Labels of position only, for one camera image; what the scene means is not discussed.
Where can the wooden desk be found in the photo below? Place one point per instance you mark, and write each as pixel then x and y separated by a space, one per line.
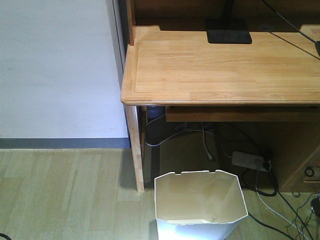
pixel 170 63

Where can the black monitor stand base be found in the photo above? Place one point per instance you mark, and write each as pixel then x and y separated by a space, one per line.
pixel 227 29

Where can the white power strip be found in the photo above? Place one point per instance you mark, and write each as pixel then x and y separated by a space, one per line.
pixel 250 161

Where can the white octagonal trash bin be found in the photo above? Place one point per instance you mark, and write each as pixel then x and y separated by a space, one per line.
pixel 198 205

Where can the wooden drawer cabinet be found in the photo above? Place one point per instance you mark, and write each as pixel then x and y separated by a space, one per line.
pixel 296 156

